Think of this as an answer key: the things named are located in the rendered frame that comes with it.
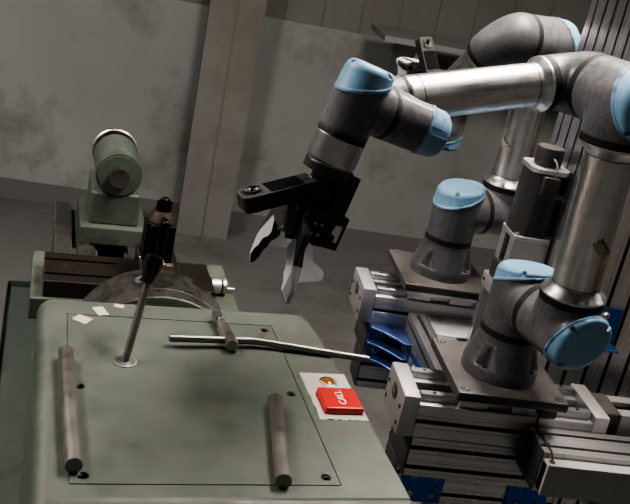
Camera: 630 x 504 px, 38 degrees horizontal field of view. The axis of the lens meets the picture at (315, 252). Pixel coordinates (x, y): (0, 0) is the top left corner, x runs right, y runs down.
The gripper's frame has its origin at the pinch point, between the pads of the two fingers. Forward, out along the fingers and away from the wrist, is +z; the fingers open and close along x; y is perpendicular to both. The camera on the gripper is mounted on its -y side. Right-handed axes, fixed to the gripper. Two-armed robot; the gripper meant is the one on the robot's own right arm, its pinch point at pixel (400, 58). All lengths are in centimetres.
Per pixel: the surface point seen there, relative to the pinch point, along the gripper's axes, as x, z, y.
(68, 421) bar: -125, -122, 14
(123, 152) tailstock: -72, 35, 34
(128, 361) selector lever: -112, -105, 17
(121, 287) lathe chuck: -104, -72, 22
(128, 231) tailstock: -73, 29, 57
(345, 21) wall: 117, 238, 39
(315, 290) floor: 71, 166, 169
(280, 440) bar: -100, -132, 17
